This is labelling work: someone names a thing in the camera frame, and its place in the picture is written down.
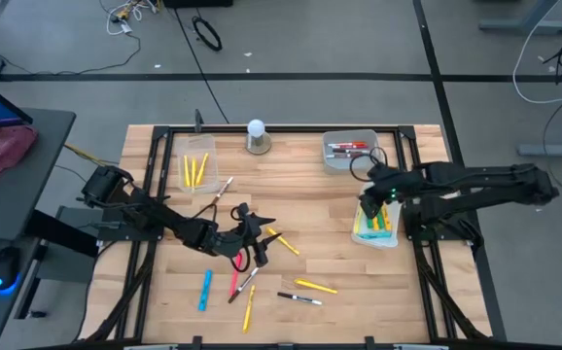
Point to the black box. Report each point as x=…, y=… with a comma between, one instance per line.
x=198, y=3

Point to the teal highlighter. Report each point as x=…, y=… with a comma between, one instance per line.
x=373, y=235

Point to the grey desk foot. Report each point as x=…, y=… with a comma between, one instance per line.
x=553, y=150
x=524, y=25

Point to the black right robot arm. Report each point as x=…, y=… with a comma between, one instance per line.
x=480, y=182

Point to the black capped Expo marker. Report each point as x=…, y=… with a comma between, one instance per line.
x=299, y=298

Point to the pink highlighter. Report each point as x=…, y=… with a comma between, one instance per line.
x=235, y=284

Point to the clear plastic bin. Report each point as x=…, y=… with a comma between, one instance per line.
x=181, y=146

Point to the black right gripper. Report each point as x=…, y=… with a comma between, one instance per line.
x=385, y=187

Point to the black desk foot bar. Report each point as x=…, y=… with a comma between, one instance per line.
x=67, y=233

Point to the black clamp bracket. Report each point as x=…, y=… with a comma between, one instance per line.
x=369, y=340
x=197, y=340

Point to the blue highlighter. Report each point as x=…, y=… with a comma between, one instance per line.
x=205, y=290

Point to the white plastic bin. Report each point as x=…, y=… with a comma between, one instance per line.
x=394, y=232

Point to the black computer mouse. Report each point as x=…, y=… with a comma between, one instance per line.
x=5, y=267

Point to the grey plastic bin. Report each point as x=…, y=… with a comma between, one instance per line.
x=339, y=166

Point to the white bulb on metal base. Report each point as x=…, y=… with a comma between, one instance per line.
x=256, y=128

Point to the brown capped white marker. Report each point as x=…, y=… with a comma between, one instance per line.
x=351, y=150
x=223, y=188
x=242, y=285

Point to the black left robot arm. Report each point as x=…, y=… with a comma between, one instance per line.
x=154, y=216

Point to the orange capped white marker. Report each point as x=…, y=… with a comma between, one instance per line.
x=349, y=145

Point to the black side desk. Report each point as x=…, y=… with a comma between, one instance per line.
x=23, y=185

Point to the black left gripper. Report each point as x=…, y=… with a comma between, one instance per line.
x=242, y=238

